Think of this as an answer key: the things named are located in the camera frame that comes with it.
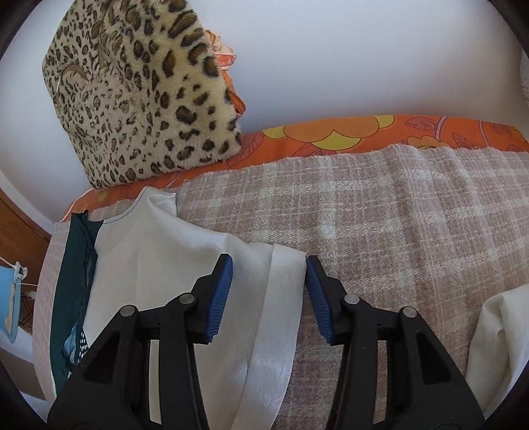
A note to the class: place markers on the beige plaid blanket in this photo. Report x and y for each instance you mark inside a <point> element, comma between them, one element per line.
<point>392,231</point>

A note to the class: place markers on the leopard print pillow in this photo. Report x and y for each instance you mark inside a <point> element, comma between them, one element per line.
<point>140,95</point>

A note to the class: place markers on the light blue object with tag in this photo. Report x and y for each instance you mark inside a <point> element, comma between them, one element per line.
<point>8,302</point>

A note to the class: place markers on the wooden furniture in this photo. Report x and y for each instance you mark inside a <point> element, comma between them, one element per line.
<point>20,231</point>

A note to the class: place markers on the teal and white printed garment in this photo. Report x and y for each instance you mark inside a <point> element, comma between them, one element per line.
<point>157,256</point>

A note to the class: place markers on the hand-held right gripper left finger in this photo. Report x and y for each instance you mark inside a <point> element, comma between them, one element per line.
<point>220,295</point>

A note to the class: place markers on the white cloth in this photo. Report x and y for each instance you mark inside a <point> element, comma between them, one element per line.
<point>500,343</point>

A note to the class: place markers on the orange ruffled cloth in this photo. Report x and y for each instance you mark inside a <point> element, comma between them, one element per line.
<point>226,62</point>

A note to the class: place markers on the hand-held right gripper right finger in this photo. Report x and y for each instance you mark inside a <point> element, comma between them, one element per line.
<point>317,295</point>

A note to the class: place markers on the orange floral bed sheet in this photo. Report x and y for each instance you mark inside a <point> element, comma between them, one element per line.
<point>372,130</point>

